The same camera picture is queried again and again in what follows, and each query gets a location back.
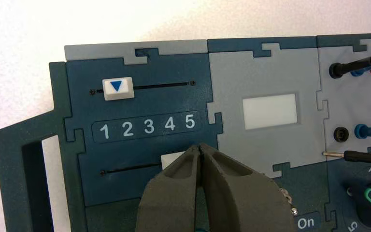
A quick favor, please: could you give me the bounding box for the plain white slider knob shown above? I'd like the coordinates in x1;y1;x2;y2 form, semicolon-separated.
160;151;186;170

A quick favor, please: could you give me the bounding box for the teal and grey control box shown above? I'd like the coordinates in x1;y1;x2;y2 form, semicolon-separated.
0;33;371;232

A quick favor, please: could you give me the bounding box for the white display window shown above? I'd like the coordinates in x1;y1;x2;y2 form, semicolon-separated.
242;93;298;131

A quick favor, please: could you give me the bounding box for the black banana socket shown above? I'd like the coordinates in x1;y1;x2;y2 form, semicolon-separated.
333;127;349;143

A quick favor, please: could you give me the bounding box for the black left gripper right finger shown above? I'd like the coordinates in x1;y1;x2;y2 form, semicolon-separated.
200;143;298;232

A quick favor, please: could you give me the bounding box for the white slider knob blue triangle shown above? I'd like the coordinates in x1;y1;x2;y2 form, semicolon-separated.
102;77;135;101

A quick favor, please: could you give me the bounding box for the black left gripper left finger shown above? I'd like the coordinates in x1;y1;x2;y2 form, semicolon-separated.
136;144;202;232

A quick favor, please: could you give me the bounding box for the metal toggle switch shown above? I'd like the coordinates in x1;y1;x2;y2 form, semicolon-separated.
279;188;299;216

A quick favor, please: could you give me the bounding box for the green rotary knob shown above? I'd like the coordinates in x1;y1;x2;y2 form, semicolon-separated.
342;182;371;232

